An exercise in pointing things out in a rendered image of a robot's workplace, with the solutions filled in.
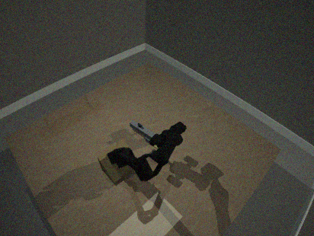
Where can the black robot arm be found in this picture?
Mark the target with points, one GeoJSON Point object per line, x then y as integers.
{"type": "Point", "coordinates": [170, 139]}

